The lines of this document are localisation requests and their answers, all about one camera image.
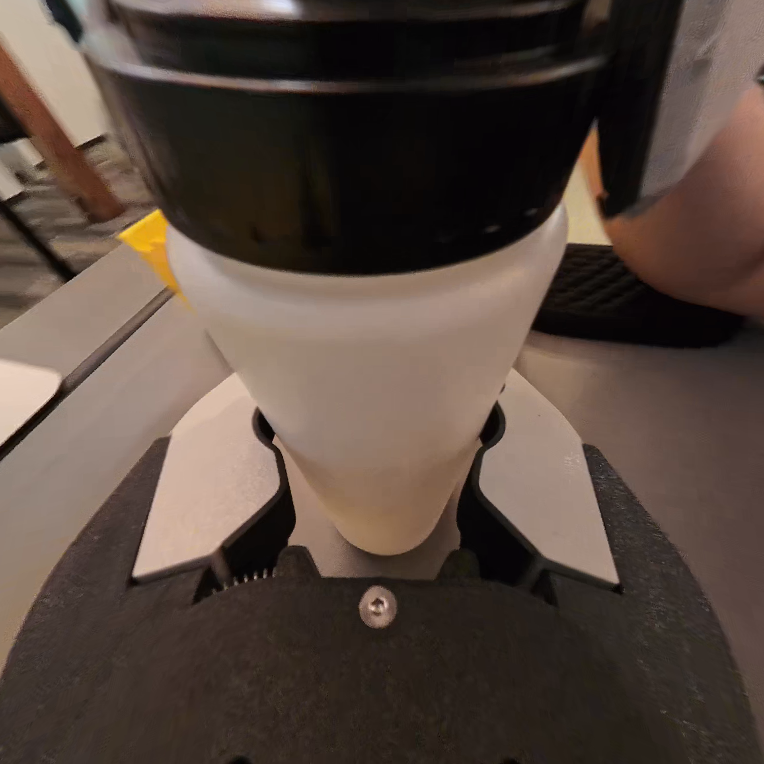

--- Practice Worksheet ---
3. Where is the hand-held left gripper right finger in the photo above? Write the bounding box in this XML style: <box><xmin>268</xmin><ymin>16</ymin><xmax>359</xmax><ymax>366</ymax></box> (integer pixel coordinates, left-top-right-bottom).
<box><xmin>456</xmin><ymin>367</ymin><xmax>622</xmax><ymax>592</ymax></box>

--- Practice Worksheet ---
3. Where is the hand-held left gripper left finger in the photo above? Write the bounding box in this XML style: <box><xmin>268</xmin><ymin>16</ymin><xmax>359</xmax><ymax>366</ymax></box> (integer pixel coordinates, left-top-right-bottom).
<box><xmin>130</xmin><ymin>371</ymin><xmax>297</xmax><ymax>586</ymax></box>

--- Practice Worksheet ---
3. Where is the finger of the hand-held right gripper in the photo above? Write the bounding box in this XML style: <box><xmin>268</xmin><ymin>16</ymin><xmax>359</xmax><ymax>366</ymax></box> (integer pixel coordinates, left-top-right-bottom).
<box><xmin>596</xmin><ymin>0</ymin><xmax>764</xmax><ymax>218</ymax></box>

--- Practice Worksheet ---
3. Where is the white plastic bottle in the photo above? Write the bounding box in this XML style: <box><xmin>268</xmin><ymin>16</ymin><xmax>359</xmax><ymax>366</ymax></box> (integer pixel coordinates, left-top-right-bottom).
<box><xmin>166</xmin><ymin>203</ymin><xmax>571</xmax><ymax>556</ymax></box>

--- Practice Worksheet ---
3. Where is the yellow plastic bin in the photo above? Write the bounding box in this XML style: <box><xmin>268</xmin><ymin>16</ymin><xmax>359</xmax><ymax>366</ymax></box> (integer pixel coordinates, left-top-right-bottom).
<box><xmin>117</xmin><ymin>209</ymin><xmax>195</xmax><ymax>311</ymax></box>

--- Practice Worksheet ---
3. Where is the black bottle lid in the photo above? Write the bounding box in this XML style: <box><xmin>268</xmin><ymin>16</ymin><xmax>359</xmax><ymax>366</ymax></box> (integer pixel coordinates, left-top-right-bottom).
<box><xmin>78</xmin><ymin>0</ymin><xmax>612</xmax><ymax>275</ymax></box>

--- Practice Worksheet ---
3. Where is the person's right forearm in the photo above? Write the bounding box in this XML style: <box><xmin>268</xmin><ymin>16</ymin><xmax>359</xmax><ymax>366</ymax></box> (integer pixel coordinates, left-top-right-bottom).
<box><xmin>606</xmin><ymin>84</ymin><xmax>764</xmax><ymax>317</ymax></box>

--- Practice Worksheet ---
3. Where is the black mesh wrist pad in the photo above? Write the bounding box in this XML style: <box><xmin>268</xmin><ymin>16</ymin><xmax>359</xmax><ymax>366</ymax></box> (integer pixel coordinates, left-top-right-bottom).
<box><xmin>531</xmin><ymin>242</ymin><xmax>744</xmax><ymax>348</ymax></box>

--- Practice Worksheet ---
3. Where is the black table leg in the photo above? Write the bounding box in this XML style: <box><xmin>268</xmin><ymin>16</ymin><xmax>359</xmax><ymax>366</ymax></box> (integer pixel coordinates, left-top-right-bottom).
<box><xmin>0</xmin><ymin>197</ymin><xmax>77</xmax><ymax>281</ymax></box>

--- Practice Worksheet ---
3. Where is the wooden easel leg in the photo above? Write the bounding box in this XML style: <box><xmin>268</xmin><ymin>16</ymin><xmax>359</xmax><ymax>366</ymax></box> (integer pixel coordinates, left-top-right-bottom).
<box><xmin>0</xmin><ymin>42</ymin><xmax>123</xmax><ymax>223</ymax></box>

